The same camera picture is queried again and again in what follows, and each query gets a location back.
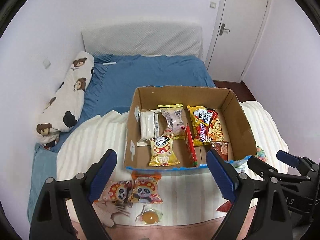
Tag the white green snack pack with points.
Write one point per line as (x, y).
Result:
(240, 165)

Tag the white wafer snack pack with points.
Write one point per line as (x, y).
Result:
(149, 126)

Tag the bear print long pillow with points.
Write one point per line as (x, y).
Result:
(63, 111)

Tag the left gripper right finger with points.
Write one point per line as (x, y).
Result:
(239, 188)

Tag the yellow panda snack pack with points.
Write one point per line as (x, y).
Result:
(162, 153)

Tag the blue bed sheet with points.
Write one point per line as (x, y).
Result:
(112, 87)

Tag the orange jelly cup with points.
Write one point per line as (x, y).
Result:
(149, 216)

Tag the white door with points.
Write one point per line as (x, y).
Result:
(229, 55)

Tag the small red snack packet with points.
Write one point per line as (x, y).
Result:
(225, 207)

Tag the white wall switch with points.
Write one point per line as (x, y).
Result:
(213, 5)

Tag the colourful candy ball bag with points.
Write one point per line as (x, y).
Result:
(260, 154)

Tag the pink bread yellow pack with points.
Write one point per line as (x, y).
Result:
(175, 125)

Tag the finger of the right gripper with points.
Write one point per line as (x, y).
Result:
(264, 170)
(304, 165)

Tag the yellow red instant noodle pack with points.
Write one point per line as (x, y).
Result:
(206, 125)

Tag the brown cardboard box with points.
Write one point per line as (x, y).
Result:
(235, 126)

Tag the metal door handle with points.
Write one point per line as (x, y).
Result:
(223, 29)

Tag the pale orange panda snack pack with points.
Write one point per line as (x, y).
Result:
(115, 192)

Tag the grey white headboard cushion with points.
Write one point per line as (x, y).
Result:
(148, 38)

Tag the red stick snack pack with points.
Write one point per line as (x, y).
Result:
(190, 146)

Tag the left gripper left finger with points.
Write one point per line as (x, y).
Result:
(51, 219)

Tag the brown shrimp snack pack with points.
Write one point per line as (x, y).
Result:
(221, 148)

